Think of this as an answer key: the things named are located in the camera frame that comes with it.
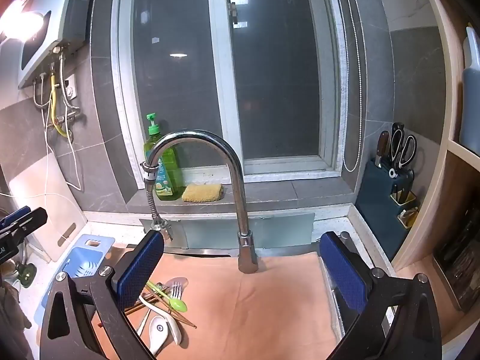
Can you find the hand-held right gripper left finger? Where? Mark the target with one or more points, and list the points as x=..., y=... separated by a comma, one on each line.
x=140, y=266

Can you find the wall socket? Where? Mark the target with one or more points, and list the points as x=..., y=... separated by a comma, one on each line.
x=69, y=86

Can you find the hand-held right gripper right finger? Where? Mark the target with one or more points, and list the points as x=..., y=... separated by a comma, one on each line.
x=343, y=273

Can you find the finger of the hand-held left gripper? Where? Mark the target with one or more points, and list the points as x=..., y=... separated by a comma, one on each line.
x=15, y=216
x=33, y=222

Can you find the flexible faucet sprayer extension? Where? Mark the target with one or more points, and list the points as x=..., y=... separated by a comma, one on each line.
x=153, y=206

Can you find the kitchen scissors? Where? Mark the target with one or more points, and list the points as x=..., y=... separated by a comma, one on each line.
x=403, y=150

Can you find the green dish soap bottle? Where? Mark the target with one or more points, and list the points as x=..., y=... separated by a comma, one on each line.
x=167, y=168

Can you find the metal fork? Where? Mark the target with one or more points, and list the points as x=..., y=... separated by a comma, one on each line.
x=175, y=291

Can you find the white ceramic spoon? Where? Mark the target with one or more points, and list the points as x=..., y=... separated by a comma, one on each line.
x=158, y=332
x=173, y=330

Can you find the white cutting board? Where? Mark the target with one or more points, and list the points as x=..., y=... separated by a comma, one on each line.
x=41, y=195

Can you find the yellow sponge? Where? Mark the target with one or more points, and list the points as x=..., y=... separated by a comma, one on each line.
x=202, y=193

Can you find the wooden shelf cabinet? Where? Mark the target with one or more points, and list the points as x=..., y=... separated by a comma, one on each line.
x=423, y=213

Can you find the green plastic spoon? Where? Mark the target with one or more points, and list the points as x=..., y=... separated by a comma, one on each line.
x=178, y=305

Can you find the white water heater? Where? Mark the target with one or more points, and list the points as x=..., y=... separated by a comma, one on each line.
x=71, y=7

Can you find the chrome kitchen faucet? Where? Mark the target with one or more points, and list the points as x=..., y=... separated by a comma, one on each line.
x=240, y=195

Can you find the translucent plastic spoon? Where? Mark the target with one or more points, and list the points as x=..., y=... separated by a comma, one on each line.
x=180, y=281

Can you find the orange cloth mat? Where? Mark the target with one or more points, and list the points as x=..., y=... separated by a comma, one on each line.
x=243, y=307

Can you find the blue knife block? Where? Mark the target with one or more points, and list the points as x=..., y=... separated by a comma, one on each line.
x=375, y=202

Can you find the person's left forearm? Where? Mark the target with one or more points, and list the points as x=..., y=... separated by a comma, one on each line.
x=13, y=322

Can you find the blue plastic basket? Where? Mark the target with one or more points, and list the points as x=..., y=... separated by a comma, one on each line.
x=86, y=247

